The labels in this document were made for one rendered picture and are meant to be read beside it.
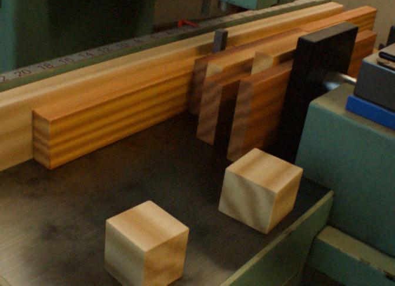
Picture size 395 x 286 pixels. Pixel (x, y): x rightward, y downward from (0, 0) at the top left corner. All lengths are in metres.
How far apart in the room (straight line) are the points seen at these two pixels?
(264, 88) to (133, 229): 0.17
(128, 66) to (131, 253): 0.20
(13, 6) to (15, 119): 0.21
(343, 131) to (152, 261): 0.18
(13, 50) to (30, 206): 0.26
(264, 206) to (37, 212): 0.14
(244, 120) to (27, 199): 0.16
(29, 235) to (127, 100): 0.14
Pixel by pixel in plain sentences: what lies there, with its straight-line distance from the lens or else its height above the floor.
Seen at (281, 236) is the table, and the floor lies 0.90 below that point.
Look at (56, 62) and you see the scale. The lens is 0.42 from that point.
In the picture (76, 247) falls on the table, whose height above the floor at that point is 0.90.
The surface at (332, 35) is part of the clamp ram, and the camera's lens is 0.44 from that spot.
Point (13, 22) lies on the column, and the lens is 0.57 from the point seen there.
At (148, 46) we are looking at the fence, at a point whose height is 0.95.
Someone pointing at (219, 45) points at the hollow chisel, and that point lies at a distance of 0.50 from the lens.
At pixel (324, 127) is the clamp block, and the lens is 0.40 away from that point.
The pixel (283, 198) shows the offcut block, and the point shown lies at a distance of 0.35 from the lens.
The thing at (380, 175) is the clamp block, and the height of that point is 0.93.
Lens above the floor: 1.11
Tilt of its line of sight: 29 degrees down
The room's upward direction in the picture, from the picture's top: 8 degrees clockwise
